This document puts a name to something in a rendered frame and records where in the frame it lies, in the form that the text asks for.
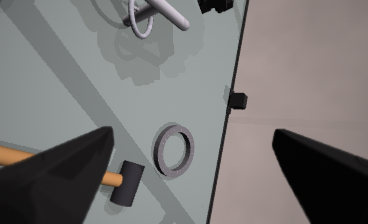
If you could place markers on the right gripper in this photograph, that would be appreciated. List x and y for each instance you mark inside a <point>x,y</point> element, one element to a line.
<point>203,6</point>

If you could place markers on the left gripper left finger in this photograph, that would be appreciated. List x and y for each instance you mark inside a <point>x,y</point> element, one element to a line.
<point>59,185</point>

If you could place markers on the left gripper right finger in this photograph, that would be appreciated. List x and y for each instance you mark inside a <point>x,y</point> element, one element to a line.
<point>331,185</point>

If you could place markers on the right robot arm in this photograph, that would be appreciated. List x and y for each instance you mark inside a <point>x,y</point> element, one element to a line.
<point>220,5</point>

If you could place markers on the black rubber mallet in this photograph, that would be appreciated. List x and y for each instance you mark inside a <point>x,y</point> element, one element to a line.
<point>125,183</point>

